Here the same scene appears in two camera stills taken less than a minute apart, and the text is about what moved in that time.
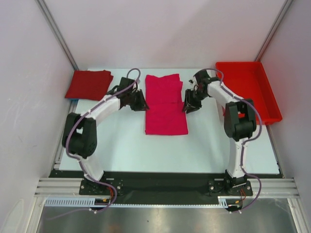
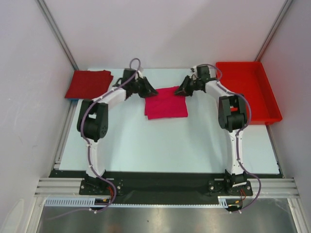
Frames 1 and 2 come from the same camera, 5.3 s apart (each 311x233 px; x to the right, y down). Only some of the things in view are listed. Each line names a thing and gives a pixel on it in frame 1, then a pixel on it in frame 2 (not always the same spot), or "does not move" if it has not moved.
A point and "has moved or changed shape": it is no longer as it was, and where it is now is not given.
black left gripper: [142, 105] to [148, 91]
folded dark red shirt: [93, 85] does not move
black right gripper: [192, 97] to [190, 85]
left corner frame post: [56, 32] does not move
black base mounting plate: [162, 188] does not move
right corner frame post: [273, 30] does not move
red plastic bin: [249, 80] does not move
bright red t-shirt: [164, 113] has moved or changed shape
